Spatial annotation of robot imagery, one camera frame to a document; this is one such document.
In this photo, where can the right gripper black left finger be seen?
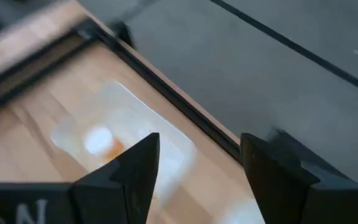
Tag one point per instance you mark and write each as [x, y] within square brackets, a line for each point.
[123, 193]

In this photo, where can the white plastic bin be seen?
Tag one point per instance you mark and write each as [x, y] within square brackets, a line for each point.
[154, 124]

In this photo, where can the black aluminium table frame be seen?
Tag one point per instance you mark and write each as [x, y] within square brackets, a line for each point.
[172, 93]

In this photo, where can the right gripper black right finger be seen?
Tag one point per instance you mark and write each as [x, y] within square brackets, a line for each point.
[275, 186]

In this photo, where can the black flat device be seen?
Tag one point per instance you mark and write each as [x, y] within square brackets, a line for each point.
[309, 152]

